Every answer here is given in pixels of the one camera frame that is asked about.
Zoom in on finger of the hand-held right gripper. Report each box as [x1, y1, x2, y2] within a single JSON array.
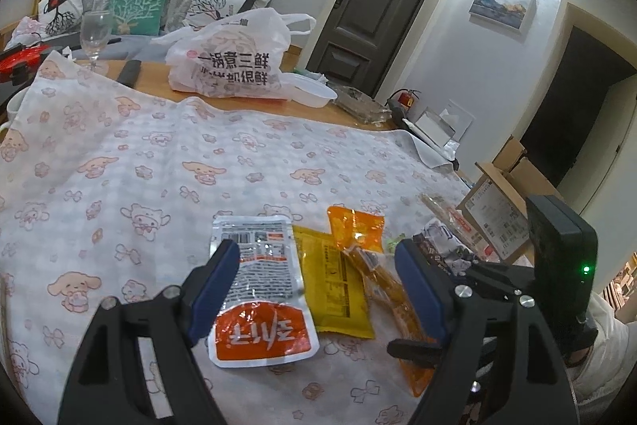
[[387, 338, 445, 365]]

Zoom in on white and orange snack packet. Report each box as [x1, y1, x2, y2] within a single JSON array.
[[209, 215, 320, 368]]

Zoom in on teal branch print cushion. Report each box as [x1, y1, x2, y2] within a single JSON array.
[[107, 0, 175, 35]]

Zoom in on white printed plastic bag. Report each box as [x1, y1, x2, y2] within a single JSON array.
[[149, 7, 317, 100]]

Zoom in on pink plastic bag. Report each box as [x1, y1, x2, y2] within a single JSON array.
[[10, 17, 45, 42]]

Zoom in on black remote control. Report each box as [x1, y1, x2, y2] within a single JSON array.
[[115, 61, 143, 86]]

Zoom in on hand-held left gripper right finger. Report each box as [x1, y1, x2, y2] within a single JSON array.
[[395, 238, 573, 425]]

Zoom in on white plastic bowl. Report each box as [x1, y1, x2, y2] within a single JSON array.
[[279, 72, 338, 107]]

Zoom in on orange clear snack packet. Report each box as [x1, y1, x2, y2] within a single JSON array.
[[326, 205, 439, 398]]

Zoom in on red fire extinguisher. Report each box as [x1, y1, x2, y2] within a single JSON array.
[[387, 87, 421, 117]]

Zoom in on cartoon printed tablecloth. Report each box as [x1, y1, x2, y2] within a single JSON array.
[[0, 49, 491, 425]]

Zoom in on clear plastic packs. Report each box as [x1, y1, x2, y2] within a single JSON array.
[[333, 86, 394, 124]]

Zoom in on yellow snack packet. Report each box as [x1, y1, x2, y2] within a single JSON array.
[[291, 226, 376, 341]]

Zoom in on landscape canvas painting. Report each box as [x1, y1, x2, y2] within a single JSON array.
[[469, 0, 537, 32]]

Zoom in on wine glass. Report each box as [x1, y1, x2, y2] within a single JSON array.
[[80, 11, 111, 74]]

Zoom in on silver dark snack packet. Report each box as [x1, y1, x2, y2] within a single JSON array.
[[413, 221, 481, 276]]

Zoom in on white tree print cushion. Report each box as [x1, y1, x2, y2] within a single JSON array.
[[39, 0, 83, 35]]

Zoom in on clear red-striped packet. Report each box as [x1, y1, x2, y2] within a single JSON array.
[[420, 193, 498, 257]]

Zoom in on dark panelled door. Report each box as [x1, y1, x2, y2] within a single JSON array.
[[309, 0, 444, 100]]

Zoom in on red and black gadget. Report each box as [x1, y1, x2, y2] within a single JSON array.
[[0, 44, 51, 82]]

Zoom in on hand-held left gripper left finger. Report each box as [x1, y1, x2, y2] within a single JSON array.
[[57, 238, 242, 425]]

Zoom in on cardboard box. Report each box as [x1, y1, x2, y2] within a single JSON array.
[[455, 136, 565, 264]]

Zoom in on person's right forearm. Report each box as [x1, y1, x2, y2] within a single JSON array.
[[572, 293, 637, 425]]

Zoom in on white open box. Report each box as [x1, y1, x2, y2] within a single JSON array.
[[413, 99, 473, 162]]

